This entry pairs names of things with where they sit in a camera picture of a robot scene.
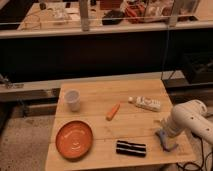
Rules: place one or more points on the black white striped cloth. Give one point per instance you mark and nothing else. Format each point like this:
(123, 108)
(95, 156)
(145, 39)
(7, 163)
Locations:
(129, 148)

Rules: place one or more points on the metal post right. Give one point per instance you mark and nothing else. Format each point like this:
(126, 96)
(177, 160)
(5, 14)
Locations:
(174, 13)

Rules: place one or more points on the black storage crate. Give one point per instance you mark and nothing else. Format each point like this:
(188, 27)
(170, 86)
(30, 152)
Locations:
(198, 67)

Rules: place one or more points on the orange carrot toy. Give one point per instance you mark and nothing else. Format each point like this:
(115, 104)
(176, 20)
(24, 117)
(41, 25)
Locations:
(112, 112)

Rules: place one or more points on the metal post left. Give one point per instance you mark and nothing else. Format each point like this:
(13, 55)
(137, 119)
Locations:
(83, 7)

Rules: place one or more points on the orange ceramic bowl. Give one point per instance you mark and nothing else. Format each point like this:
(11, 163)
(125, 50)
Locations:
(74, 139)

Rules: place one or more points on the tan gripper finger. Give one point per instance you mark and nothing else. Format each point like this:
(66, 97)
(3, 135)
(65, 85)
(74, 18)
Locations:
(171, 146)

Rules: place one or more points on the translucent plastic cup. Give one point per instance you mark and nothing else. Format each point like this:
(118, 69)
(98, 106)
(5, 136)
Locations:
(72, 99)

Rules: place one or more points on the black bag on bench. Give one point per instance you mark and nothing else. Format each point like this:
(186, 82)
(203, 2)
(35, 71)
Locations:
(112, 17)

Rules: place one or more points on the metal post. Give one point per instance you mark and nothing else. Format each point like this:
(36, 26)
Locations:
(83, 7)
(174, 13)

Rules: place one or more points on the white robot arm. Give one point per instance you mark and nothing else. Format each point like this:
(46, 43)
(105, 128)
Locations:
(188, 115)

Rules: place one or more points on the white plastic bottle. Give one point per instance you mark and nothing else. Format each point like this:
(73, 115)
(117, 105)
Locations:
(145, 103)

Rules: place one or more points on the red tool on bench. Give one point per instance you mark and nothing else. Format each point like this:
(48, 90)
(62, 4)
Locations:
(135, 13)

